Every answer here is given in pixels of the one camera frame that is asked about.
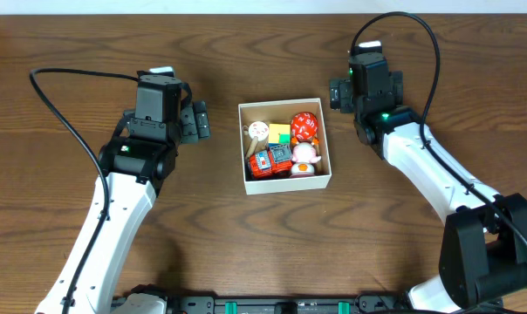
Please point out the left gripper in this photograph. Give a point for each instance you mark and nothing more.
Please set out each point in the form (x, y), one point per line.
(198, 123)

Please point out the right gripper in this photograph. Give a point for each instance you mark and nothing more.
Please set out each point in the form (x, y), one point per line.
(341, 93)

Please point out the red ball with letters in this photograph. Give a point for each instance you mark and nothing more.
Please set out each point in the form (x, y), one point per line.
(304, 126)

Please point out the white cardboard box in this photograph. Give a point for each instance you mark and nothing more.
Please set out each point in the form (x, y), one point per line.
(281, 111)

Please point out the pink pig toy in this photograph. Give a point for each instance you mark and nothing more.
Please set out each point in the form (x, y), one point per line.
(304, 157)

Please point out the pig face rattle drum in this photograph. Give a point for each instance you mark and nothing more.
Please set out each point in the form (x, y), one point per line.
(257, 133)

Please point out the multicoloured puzzle cube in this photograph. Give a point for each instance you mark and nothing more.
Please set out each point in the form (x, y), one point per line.
(279, 134)

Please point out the red toy truck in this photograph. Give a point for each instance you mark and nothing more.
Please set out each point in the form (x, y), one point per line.
(271, 163)

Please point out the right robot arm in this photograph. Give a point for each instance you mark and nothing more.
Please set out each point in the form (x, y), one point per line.
(484, 245)

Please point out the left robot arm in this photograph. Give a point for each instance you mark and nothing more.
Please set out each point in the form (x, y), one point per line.
(132, 167)

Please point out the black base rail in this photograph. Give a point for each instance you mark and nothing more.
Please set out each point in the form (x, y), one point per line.
(151, 299)

